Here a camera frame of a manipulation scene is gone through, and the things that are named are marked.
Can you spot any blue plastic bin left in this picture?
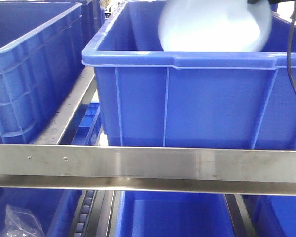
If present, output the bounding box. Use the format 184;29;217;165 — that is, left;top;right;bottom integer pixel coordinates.
0;2;83;144

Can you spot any stainless steel shelf rail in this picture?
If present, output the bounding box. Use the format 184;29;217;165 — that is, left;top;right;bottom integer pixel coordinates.
0;144;296;196

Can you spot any roller track rail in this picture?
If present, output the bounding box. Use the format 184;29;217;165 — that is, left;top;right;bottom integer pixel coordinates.
74;190;97;237

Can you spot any blue bin lower right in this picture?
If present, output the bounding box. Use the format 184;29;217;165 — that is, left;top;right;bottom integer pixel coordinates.
242;195;296;237

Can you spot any clear plastic bag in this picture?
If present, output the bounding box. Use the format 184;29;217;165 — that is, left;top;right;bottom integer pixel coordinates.
0;205;45;237

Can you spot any light blue plate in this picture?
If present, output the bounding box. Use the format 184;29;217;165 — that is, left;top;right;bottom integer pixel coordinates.
158;0;272;52

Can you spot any blue plastic bin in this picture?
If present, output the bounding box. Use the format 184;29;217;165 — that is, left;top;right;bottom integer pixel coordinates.
82;0;296;150
0;2;83;144

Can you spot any blue plastic bin centre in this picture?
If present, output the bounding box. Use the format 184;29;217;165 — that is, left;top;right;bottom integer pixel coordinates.
82;0;296;150

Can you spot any blue bin lower left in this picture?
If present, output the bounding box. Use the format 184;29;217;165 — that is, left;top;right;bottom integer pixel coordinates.
0;187;82;237

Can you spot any blue bin lower centre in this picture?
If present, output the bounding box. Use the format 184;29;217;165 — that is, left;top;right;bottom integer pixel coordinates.
114;191;234;237

